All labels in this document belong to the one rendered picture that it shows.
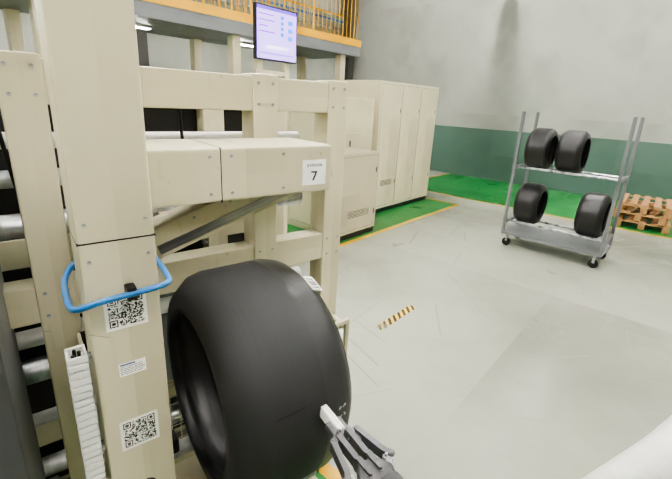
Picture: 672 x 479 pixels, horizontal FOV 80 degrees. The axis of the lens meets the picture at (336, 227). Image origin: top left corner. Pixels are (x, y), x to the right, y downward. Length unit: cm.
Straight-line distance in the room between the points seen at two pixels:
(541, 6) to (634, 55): 247
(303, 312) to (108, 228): 45
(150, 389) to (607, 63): 1155
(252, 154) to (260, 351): 56
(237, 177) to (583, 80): 1112
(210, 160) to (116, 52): 42
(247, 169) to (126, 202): 45
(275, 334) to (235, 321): 9
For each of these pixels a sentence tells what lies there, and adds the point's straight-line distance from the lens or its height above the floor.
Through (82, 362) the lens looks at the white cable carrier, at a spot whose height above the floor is 142.
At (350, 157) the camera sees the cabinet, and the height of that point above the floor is 120.
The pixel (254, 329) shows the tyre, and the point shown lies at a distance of 92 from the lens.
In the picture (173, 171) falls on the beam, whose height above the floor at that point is 173.
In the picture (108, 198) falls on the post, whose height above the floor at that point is 173.
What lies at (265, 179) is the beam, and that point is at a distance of 122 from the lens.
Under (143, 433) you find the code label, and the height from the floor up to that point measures 121.
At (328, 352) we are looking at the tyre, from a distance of 98.
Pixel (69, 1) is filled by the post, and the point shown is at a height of 204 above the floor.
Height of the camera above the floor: 192
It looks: 17 degrees down
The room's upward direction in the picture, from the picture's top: 3 degrees clockwise
